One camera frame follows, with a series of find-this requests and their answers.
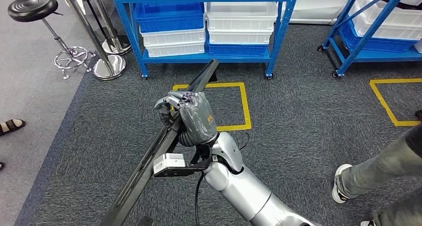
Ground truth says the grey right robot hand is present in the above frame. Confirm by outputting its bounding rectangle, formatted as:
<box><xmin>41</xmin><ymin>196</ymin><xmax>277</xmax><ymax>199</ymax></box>
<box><xmin>153</xmin><ymin>90</ymin><xmax>219</xmax><ymax>147</ymax></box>

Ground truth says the black plastic mounting plate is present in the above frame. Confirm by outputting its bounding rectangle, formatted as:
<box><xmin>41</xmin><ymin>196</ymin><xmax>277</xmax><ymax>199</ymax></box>
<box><xmin>99</xmin><ymin>59</ymin><xmax>220</xmax><ymax>226</ymax></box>

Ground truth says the white plastic bin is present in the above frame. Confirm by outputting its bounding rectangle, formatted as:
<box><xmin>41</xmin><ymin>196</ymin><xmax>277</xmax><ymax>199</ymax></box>
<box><xmin>145</xmin><ymin>41</ymin><xmax>206</xmax><ymax>58</ymax></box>
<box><xmin>208</xmin><ymin>29</ymin><xmax>274</xmax><ymax>46</ymax></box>
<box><xmin>140</xmin><ymin>27</ymin><xmax>206</xmax><ymax>48</ymax></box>
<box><xmin>348</xmin><ymin>0</ymin><xmax>422</xmax><ymax>41</ymax></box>
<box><xmin>204</xmin><ymin>1</ymin><xmax>279</xmax><ymax>21</ymax></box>
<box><xmin>207</xmin><ymin>16</ymin><xmax>275</xmax><ymax>33</ymax></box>

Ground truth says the black seat chrome stool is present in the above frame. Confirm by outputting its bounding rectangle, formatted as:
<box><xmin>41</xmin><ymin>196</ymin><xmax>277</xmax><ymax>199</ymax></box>
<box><xmin>7</xmin><ymin>0</ymin><xmax>97</xmax><ymax>80</ymax></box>

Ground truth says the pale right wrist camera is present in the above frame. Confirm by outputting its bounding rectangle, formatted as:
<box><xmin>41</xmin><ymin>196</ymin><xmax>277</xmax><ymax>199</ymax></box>
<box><xmin>152</xmin><ymin>145</ymin><xmax>212</xmax><ymax>178</ymax></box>

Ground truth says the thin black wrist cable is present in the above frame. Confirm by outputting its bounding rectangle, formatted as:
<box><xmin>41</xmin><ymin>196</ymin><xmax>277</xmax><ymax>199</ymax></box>
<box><xmin>239</xmin><ymin>132</ymin><xmax>250</xmax><ymax>152</ymax></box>

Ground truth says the black camera cable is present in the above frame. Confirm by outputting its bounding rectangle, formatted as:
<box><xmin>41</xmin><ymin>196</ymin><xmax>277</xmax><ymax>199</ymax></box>
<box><xmin>194</xmin><ymin>171</ymin><xmax>206</xmax><ymax>226</ymax></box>

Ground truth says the chrome stanchion post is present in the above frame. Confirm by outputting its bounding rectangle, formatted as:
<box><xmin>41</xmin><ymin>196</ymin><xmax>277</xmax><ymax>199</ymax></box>
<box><xmin>88</xmin><ymin>0</ymin><xmax>132</xmax><ymax>56</ymax></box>
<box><xmin>58</xmin><ymin>0</ymin><xmax>127</xmax><ymax>81</ymax></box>

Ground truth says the black stanchion post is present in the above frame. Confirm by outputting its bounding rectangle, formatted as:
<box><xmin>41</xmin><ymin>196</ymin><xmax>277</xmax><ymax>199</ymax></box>
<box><xmin>80</xmin><ymin>0</ymin><xmax>131</xmax><ymax>43</ymax></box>

